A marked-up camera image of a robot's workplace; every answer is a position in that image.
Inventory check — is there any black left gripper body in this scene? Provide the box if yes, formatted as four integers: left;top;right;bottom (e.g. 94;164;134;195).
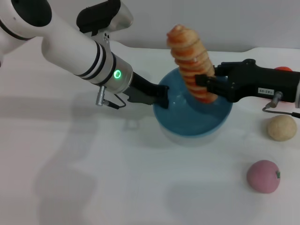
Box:
126;72;163;98

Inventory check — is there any orange striped bread loaf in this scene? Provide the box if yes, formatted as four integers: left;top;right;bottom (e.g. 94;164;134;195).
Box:
166;23;217;104

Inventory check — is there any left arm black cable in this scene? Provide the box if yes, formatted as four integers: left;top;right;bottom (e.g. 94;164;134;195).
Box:
95;85;127;110

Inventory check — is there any beige round potato toy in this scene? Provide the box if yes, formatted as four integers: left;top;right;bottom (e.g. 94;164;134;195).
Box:
268;114;298;141

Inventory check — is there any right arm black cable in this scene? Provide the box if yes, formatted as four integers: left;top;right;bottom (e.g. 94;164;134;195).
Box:
262;91;300;118

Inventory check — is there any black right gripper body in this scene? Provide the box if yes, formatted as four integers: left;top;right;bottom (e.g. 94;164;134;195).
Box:
225;59;300;104

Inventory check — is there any blue bowl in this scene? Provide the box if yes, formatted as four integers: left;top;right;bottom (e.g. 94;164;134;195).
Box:
152;67;233;147

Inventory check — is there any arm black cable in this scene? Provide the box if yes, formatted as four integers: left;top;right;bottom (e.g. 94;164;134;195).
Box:
95;85;127;110
262;91;300;118

